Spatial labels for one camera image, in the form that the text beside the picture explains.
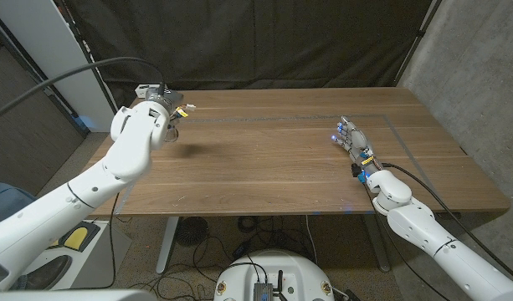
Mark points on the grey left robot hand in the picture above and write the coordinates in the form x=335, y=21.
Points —
x=166, y=99

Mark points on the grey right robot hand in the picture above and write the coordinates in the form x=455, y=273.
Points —
x=356, y=142

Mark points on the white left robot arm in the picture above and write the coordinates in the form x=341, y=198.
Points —
x=126, y=154

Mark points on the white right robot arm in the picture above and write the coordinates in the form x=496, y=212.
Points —
x=415, y=228

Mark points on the white power strip box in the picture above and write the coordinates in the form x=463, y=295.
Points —
x=142, y=90

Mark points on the black backdrop cloth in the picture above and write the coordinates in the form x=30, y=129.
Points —
x=247, y=42

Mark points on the black backdrop stand pole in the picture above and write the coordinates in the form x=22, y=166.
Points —
x=78, y=37
x=420, y=32

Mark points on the grey table leg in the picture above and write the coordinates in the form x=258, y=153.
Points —
x=379, y=261

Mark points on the black round floor fan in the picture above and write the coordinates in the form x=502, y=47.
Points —
x=189, y=232

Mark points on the white table leg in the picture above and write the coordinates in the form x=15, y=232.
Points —
x=167, y=242

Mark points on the white leaning panel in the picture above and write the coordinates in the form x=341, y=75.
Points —
x=38, y=33

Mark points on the white robot torso base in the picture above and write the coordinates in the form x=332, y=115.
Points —
x=277, y=263

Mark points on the black power adapter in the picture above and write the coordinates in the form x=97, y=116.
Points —
x=240, y=249

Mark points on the black antenna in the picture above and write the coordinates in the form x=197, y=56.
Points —
x=280, y=282

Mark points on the yellow black foot pedal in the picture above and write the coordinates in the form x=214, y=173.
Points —
x=77, y=237

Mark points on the white pedal platform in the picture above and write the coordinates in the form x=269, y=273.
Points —
x=109, y=255

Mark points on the grey radio box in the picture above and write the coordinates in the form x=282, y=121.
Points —
x=263, y=292

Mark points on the person's blue jeans leg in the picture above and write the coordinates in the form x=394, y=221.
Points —
x=7, y=205

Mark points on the dark leather shoe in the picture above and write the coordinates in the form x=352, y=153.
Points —
x=51, y=271

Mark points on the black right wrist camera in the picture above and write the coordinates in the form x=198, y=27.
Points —
x=356, y=169

